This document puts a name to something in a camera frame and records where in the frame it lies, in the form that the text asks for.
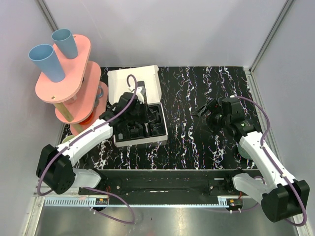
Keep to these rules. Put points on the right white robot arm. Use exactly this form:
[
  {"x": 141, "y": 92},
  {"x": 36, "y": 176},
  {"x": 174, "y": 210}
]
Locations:
[{"x": 281, "y": 196}]

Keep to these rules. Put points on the pink tiered wooden shelf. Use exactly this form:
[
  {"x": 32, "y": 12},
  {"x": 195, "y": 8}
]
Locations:
[{"x": 74, "y": 96}]

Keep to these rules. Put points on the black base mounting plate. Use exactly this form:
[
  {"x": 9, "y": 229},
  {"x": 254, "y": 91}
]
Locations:
[{"x": 161, "y": 186}]

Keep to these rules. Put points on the blue mug on shelf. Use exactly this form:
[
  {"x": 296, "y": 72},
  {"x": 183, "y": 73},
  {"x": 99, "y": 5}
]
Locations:
[{"x": 99, "y": 94}]

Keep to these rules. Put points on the white clipper kit box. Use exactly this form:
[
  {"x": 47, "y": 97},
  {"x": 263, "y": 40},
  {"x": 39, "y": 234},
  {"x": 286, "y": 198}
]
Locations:
[{"x": 125, "y": 81}]

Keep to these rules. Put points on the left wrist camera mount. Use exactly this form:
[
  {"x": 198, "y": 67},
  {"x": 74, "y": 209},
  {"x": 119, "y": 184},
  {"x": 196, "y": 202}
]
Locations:
[{"x": 140, "y": 94}]

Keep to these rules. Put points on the far blue plastic cup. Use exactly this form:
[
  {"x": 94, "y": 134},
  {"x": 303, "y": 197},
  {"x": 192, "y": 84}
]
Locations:
[{"x": 64, "y": 40}]

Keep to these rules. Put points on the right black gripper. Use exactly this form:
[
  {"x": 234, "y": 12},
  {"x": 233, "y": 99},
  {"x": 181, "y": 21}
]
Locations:
[{"x": 213, "y": 106}]

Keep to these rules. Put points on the near blue plastic cup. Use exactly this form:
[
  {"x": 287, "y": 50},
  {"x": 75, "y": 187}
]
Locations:
[{"x": 45, "y": 58}]

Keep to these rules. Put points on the black comb attachment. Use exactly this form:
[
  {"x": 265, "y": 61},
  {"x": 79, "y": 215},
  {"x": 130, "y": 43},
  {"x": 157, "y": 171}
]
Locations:
[{"x": 134, "y": 133}]

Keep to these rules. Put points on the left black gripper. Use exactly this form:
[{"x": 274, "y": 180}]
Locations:
[{"x": 146, "y": 112}]

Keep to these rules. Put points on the light green cup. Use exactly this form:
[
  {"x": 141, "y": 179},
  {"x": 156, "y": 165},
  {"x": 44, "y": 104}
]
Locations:
[{"x": 68, "y": 138}]

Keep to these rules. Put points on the blue plastic cup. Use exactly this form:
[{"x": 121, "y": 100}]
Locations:
[
  {"x": 64, "y": 40},
  {"x": 45, "y": 58}
]

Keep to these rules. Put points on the green ceramic bowl cup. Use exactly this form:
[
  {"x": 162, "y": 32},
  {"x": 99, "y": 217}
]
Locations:
[{"x": 243, "y": 152}]

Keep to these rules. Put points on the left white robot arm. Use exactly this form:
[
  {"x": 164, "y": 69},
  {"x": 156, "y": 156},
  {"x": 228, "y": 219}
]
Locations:
[{"x": 56, "y": 164}]

